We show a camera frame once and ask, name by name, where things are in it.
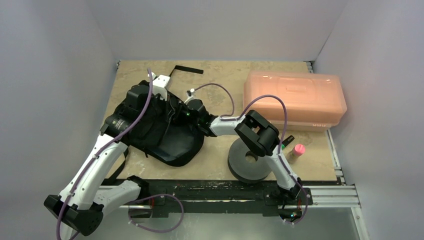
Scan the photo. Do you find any black student backpack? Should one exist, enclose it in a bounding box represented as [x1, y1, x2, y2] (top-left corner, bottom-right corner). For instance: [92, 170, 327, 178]
[105, 64, 206, 185]

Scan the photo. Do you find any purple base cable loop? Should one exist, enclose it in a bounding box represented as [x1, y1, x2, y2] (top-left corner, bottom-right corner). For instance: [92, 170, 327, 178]
[127, 193, 185, 234]

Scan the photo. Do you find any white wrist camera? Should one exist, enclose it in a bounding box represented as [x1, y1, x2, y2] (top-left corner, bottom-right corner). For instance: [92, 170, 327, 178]
[152, 73, 171, 101]
[184, 88, 196, 104]

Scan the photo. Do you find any translucent pink plastic box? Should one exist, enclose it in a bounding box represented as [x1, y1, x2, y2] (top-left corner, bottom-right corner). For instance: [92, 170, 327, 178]
[243, 70, 347, 132]

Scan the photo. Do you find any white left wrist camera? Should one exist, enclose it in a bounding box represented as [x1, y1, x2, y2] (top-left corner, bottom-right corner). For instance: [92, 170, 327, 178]
[152, 73, 171, 101]

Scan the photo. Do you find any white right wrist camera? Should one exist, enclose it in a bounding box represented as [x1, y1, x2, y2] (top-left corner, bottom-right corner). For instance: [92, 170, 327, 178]
[184, 88, 196, 104]

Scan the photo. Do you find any grey filament spool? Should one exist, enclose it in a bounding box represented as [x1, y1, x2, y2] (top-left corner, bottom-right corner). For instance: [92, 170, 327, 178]
[227, 138, 272, 184]

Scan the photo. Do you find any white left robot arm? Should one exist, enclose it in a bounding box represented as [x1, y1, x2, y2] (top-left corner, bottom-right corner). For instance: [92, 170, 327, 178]
[44, 81, 154, 240]

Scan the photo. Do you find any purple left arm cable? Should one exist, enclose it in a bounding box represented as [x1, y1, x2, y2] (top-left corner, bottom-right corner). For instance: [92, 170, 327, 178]
[55, 67, 155, 240]

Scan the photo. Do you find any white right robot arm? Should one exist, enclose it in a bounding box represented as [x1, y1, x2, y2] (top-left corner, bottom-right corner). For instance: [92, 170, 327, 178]
[184, 94, 308, 204]

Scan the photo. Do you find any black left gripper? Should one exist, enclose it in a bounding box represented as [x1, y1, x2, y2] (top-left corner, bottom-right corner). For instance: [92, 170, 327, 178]
[139, 90, 175, 126]

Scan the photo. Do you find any black metal base rail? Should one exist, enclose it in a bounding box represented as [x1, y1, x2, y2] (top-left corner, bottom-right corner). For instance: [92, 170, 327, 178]
[67, 178, 362, 220]

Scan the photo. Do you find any black green marker pen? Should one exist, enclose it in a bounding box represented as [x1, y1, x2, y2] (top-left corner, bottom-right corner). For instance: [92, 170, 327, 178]
[281, 135, 295, 149]

